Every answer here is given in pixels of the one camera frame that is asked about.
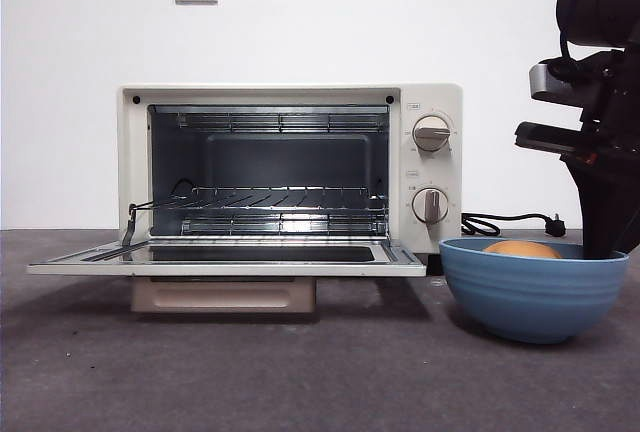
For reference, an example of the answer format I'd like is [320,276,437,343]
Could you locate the brown potato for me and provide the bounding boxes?
[482,240,561,260]

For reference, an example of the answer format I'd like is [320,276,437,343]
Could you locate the blue ribbed bowl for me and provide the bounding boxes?
[438,237,631,346]

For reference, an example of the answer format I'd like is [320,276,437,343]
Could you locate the oven door with beige handle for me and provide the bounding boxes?
[27,239,429,315]

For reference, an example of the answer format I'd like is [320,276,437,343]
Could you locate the beige oven knob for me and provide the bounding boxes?
[411,115,452,153]
[410,186,450,226]

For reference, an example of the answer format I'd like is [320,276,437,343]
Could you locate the cream Toshiba toaster oven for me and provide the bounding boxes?
[117,82,464,273]

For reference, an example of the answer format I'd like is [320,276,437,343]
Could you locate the black power cable with plug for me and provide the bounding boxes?
[459,211,569,241]

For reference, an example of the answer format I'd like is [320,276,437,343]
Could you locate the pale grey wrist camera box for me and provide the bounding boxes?
[528,62,592,104]

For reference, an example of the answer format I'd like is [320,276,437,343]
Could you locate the oven wire rack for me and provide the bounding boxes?
[130,183,390,214]

